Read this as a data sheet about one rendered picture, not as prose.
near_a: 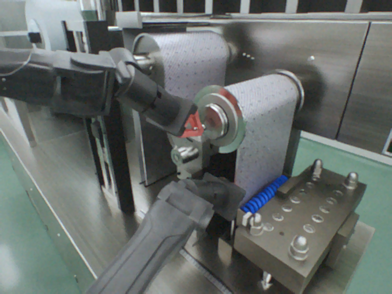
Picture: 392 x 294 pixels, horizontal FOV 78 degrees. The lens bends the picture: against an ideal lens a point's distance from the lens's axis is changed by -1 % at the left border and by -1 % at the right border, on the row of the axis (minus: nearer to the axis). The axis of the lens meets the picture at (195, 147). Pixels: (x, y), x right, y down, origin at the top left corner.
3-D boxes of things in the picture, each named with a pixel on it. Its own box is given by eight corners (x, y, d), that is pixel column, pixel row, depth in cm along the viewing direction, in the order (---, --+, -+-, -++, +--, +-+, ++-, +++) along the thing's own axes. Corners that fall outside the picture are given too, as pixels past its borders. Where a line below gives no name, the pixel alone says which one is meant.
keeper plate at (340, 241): (324, 263, 60) (337, 232, 55) (339, 241, 66) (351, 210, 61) (335, 270, 58) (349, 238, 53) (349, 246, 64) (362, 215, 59)
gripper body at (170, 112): (183, 138, 42) (152, 121, 37) (151, 124, 49) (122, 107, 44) (200, 105, 43) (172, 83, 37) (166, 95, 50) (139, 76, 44)
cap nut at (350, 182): (340, 185, 68) (345, 171, 66) (345, 179, 71) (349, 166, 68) (354, 191, 66) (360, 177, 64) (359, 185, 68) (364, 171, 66)
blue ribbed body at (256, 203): (236, 216, 61) (237, 206, 59) (280, 181, 74) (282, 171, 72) (248, 224, 58) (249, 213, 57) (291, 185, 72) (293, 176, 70)
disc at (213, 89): (190, 136, 60) (194, 77, 53) (191, 136, 61) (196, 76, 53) (237, 164, 52) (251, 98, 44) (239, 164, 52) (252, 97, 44)
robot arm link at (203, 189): (199, 190, 40) (178, 172, 44) (180, 224, 42) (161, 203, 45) (221, 191, 46) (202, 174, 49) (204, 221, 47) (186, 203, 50)
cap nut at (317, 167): (307, 171, 74) (310, 158, 72) (312, 167, 77) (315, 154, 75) (319, 176, 72) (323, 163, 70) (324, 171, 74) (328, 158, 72)
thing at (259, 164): (231, 216, 60) (237, 150, 51) (279, 177, 74) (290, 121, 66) (233, 217, 60) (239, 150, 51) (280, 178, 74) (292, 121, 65)
